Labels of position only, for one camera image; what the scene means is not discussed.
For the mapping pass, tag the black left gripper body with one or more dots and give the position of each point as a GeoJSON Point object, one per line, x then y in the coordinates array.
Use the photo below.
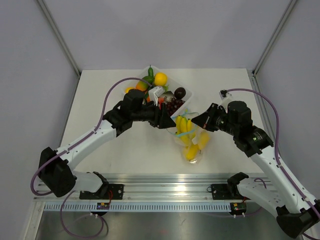
{"type": "Point", "coordinates": [149, 114]}

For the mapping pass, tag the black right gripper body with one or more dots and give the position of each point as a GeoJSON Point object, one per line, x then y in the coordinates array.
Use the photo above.
{"type": "Point", "coordinates": [225, 125]}

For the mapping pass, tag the clear zip bag teal zipper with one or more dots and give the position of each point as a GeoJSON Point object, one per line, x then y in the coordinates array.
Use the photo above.
{"type": "Point", "coordinates": [184, 139]}

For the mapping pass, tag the yellow lemon toy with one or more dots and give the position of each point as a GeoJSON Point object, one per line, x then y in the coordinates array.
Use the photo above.
{"type": "Point", "coordinates": [160, 79]}
{"type": "Point", "coordinates": [191, 152]}

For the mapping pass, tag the yellow banana toy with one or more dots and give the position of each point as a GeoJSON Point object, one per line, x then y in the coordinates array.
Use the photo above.
{"type": "Point", "coordinates": [178, 124]}
{"type": "Point", "coordinates": [189, 126]}

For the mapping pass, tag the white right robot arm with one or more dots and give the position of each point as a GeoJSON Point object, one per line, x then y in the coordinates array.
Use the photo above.
{"type": "Point", "coordinates": [294, 208]}

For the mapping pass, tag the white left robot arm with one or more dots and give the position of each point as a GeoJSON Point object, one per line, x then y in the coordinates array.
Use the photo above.
{"type": "Point", "coordinates": [57, 167]}

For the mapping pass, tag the dark grape bunch toy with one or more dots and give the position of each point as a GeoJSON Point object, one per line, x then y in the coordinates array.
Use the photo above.
{"type": "Point", "coordinates": [173, 105]}

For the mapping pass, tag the yellow orange mango toy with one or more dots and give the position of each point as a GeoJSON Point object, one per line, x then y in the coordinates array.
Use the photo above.
{"type": "Point", "coordinates": [128, 89]}

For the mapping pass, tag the green orange mango toy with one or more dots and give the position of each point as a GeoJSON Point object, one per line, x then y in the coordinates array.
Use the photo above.
{"type": "Point", "coordinates": [142, 86]}

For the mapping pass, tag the dark purple passionfruit toy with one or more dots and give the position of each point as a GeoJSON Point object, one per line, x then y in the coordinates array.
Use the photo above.
{"type": "Point", "coordinates": [180, 93]}

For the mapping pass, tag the green chili pepper toy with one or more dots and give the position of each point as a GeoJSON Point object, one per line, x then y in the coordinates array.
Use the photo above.
{"type": "Point", "coordinates": [150, 76]}

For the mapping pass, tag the white perforated plastic basket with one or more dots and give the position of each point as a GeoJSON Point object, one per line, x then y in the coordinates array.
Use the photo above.
{"type": "Point", "coordinates": [169, 88]}

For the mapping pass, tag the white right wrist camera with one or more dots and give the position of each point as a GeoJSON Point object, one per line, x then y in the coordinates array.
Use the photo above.
{"type": "Point", "coordinates": [226, 98]}

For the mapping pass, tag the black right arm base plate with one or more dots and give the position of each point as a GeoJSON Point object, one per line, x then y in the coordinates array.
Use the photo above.
{"type": "Point", "coordinates": [219, 191]}

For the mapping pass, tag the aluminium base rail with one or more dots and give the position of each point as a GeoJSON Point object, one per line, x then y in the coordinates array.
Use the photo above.
{"type": "Point", "coordinates": [139, 188]}

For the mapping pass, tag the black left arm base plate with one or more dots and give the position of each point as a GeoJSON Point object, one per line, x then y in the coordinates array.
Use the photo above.
{"type": "Point", "coordinates": [106, 191]}

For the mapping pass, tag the right aluminium frame post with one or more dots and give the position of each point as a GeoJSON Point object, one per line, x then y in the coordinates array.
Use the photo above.
{"type": "Point", "coordinates": [275, 35]}

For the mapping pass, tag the aluminium frame post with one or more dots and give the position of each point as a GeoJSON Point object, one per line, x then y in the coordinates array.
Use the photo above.
{"type": "Point", "coordinates": [43, 7]}
{"type": "Point", "coordinates": [275, 35]}

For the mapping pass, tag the white slotted cable duct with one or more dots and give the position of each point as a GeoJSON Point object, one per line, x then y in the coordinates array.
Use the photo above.
{"type": "Point", "coordinates": [149, 207]}

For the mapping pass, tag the left aluminium frame post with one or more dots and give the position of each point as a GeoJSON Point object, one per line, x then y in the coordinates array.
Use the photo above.
{"type": "Point", "coordinates": [43, 7]}

